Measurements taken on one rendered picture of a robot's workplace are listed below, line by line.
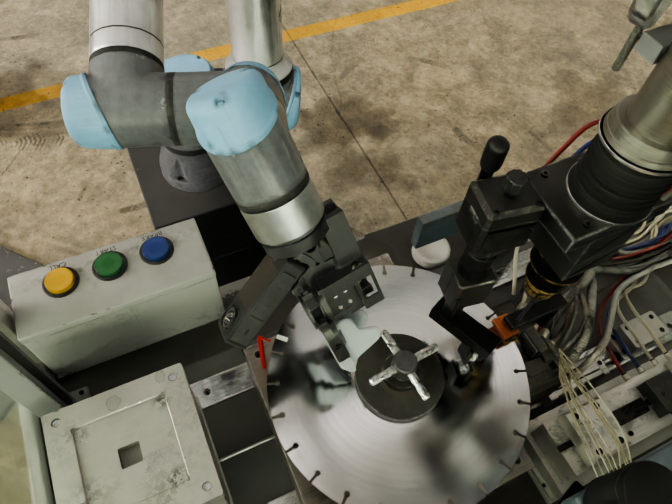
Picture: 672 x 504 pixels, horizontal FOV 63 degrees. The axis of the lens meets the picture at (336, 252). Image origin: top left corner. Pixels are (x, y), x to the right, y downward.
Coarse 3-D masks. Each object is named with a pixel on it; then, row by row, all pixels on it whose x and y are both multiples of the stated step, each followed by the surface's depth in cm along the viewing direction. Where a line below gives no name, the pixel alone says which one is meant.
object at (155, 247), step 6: (150, 240) 83; (156, 240) 84; (162, 240) 84; (144, 246) 83; (150, 246) 83; (156, 246) 83; (162, 246) 83; (168, 246) 83; (144, 252) 82; (150, 252) 82; (156, 252) 82; (162, 252) 82; (168, 252) 83; (150, 258) 82; (156, 258) 82; (162, 258) 83
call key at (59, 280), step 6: (54, 270) 80; (60, 270) 80; (66, 270) 80; (48, 276) 79; (54, 276) 79; (60, 276) 79; (66, 276) 79; (72, 276) 80; (48, 282) 79; (54, 282) 79; (60, 282) 79; (66, 282) 79; (72, 282) 79; (48, 288) 78; (54, 288) 78; (60, 288) 78; (66, 288) 79
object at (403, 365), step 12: (384, 336) 67; (396, 348) 66; (432, 348) 66; (396, 360) 65; (408, 360) 65; (384, 372) 64; (396, 372) 65; (408, 372) 64; (372, 384) 64; (420, 384) 64
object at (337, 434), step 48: (384, 288) 76; (432, 288) 76; (288, 336) 72; (432, 336) 73; (288, 384) 68; (336, 384) 68; (480, 384) 69; (528, 384) 70; (288, 432) 65; (336, 432) 65; (384, 432) 66; (432, 432) 66; (480, 432) 66; (336, 480) 62; (384, 480) 63; (432, 480) 63; (480, 480) 63
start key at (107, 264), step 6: (108, 252) 82; (114, 252) 82; (102, 258) 81; (108, 258) 81; (114, 258) 81; (120, 258) 82; (96, 264) 81; (102, 264) 81; (108, 264) 81; (114, 264) 81; (120, 264) 81; (96, 270) 80; (102, 270) 80; (108, 270) 80; (114, 270) 80; (120, 270) 81; (102, 276) 81; (108, 276) 80
